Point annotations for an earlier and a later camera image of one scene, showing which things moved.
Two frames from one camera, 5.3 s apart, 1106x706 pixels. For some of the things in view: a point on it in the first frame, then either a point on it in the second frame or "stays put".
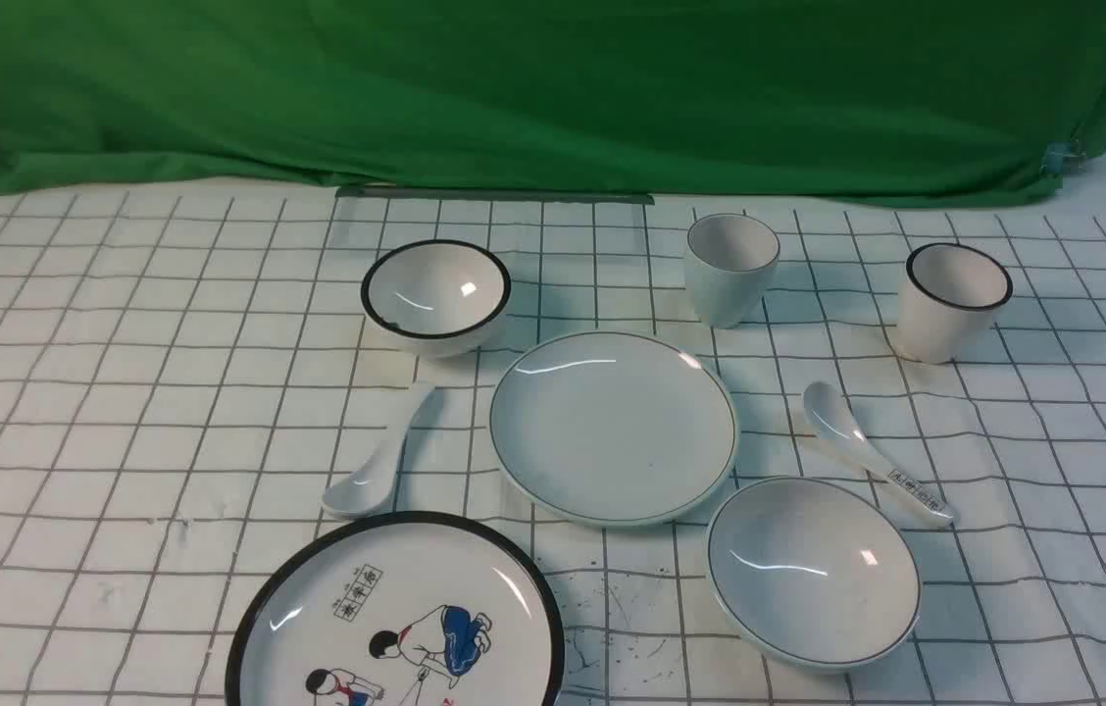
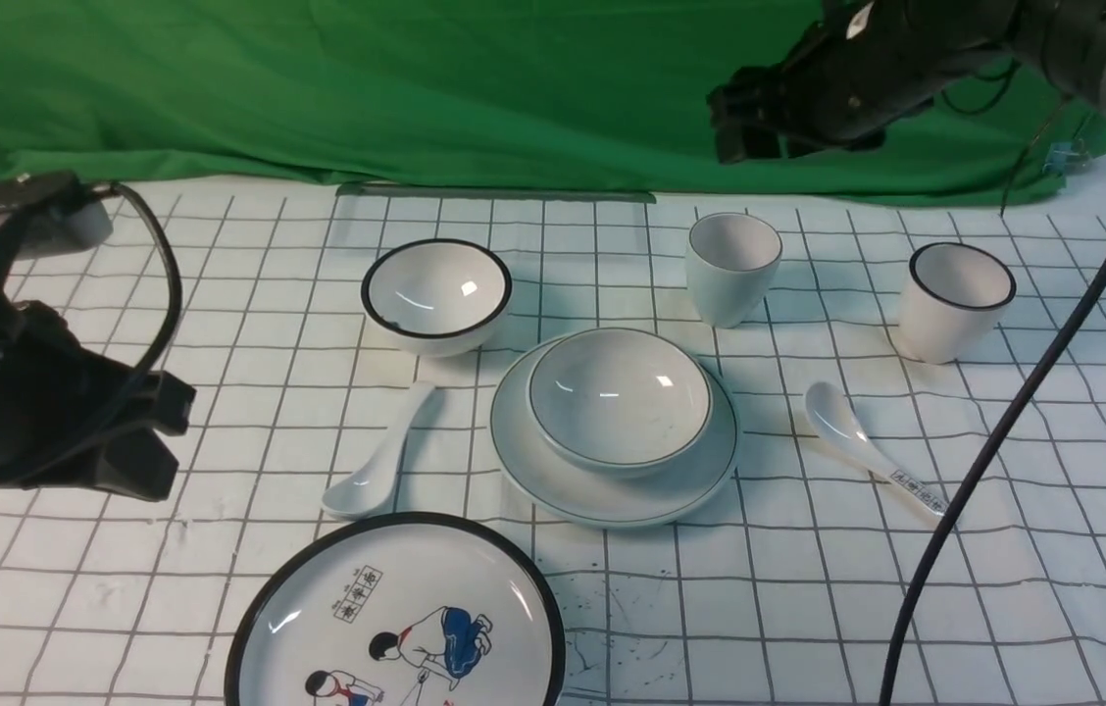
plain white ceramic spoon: [369, 492] stays put
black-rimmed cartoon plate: [419, 608] stays put
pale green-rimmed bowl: [809, 576] -> [618, 403]
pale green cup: [731, 258] stays put
